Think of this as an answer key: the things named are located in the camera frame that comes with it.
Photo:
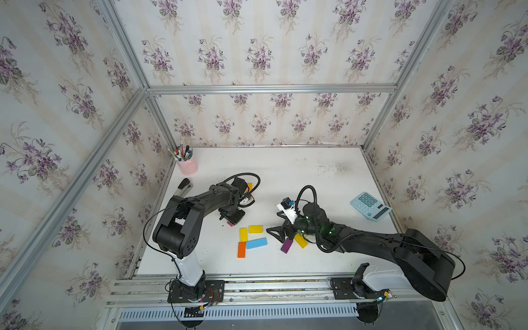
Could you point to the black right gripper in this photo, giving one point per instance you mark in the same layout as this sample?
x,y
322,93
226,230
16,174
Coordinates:
x,y
281,238

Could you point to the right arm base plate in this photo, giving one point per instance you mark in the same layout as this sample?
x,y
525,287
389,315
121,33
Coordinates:
x,y
347,288

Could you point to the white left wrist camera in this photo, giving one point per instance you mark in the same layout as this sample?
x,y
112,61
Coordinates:
x,y
249,200

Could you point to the light blue wooden block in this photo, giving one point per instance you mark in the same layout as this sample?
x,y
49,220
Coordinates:
x,y
256,243

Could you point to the purple wooden block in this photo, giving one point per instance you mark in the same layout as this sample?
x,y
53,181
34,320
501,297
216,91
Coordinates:
x,y
285,248

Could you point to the light blue calculator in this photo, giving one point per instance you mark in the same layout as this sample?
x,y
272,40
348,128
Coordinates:
x,y
370,207

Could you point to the yellow block flat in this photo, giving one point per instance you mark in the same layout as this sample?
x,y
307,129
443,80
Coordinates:
x,y
257,229

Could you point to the aluminium front rail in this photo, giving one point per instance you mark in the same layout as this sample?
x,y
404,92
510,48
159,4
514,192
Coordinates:
x,y
151,291

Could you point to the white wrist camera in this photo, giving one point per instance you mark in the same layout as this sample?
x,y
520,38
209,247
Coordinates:
x,y
249,200
287,206

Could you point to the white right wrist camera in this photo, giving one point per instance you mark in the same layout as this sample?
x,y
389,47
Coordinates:
x,y
287,206

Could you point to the orange-yellow wooden block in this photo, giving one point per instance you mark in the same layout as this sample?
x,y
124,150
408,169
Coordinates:
x,y
249,187

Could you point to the yellow block near right arm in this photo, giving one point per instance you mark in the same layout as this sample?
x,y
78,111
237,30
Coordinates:
x,y
301,241

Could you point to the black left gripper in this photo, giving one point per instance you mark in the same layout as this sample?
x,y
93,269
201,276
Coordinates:
x,y
236,219

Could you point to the orange wooden block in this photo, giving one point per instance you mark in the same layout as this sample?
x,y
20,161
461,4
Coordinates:
x,y
241,251

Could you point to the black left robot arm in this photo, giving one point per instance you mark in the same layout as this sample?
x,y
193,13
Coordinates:
x,y
178,230

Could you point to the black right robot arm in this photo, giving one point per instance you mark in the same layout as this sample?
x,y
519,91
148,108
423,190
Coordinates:
x,y
399,261

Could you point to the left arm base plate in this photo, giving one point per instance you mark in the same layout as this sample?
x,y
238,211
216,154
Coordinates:
x,y
205,291

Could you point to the yellow block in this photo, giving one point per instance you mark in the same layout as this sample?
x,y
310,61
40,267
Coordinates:
x,y
257,229
243,234

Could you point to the black and white stapler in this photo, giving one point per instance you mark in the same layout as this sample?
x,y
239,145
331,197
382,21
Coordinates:
x,y
183,188

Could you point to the pink metal pen bucket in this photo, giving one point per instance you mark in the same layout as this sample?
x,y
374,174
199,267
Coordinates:
x,y
188,167

